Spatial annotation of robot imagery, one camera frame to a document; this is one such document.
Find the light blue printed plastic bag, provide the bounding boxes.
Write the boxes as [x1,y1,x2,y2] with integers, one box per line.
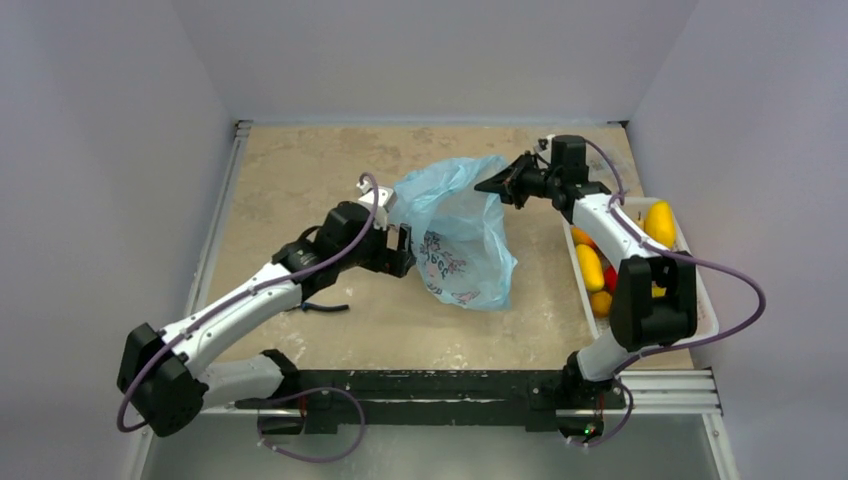
[389,155,517,311]

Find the red fake pepper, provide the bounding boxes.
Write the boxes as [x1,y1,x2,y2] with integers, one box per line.
[603,266,618,295]

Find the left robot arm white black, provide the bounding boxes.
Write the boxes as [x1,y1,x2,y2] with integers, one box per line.
[117,187,414,437]

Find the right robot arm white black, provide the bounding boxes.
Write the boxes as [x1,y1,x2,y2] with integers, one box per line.
[474,135,697,407]

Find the small orange fake fruit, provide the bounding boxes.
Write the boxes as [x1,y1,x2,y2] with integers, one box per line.
[589,290,613,318]

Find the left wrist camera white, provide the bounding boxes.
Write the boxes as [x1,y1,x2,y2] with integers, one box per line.
[357,182,396,230]

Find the blue handled pliers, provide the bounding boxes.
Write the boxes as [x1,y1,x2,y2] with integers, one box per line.
[299,302,350,313]

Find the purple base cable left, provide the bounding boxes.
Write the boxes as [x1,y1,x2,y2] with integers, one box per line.
[256,386,368,465]

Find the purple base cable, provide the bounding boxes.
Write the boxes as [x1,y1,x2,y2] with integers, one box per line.
[256,386,368,465]
[566,380,636,450]

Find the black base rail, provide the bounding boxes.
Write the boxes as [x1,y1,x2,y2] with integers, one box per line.
[234,370,627,437]

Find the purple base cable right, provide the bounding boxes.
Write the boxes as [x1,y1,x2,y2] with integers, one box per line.
[566,380,636,450]

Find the aluminium frame rail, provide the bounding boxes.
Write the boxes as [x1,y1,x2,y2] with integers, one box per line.
[620,370,722,415]

